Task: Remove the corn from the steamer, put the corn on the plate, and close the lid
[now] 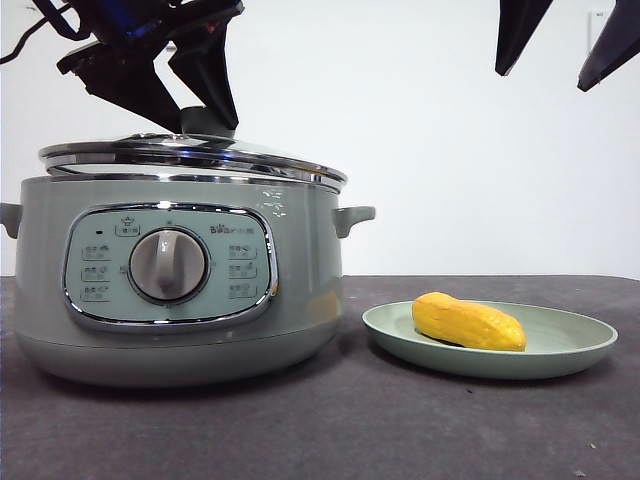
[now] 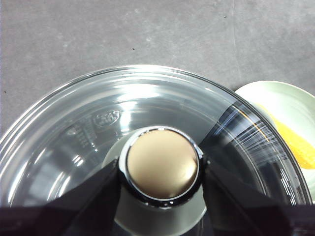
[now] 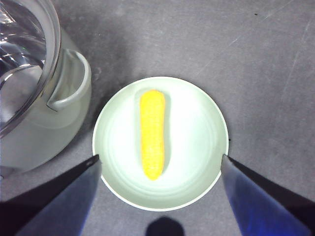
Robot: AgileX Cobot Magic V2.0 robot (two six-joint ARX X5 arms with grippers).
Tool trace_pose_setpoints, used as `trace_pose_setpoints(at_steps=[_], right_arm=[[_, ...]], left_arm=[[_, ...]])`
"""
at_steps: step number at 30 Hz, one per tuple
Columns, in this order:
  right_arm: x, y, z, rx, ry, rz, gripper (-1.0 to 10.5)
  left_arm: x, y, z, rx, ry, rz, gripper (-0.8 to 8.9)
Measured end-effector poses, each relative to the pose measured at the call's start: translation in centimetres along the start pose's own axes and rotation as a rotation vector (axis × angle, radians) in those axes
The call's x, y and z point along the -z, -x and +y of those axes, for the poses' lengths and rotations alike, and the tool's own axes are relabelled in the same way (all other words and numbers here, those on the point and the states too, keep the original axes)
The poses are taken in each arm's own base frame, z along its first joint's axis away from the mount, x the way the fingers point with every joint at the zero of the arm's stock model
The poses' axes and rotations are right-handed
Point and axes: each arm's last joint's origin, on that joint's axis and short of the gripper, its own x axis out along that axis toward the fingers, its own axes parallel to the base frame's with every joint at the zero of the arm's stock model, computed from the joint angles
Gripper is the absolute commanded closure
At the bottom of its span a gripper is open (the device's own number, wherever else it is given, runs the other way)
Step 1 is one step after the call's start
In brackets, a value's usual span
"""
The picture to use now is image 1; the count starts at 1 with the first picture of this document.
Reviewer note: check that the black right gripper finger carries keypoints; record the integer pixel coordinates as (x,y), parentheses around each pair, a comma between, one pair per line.
(515,30)
(615,45)

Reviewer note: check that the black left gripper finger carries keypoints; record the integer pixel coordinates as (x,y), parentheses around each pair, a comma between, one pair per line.
(125,80)
(212,75)

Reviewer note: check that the glass lid with green knob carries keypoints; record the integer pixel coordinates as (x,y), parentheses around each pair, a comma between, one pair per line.
(200,150)

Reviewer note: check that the yellow corn cob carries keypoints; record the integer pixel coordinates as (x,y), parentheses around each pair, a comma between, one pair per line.
(465,322)

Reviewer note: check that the pale green electric steamer pot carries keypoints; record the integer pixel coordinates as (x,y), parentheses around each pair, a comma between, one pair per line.
(300,280)

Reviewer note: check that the pale green round plate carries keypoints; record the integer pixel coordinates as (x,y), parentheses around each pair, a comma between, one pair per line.
(565,345)

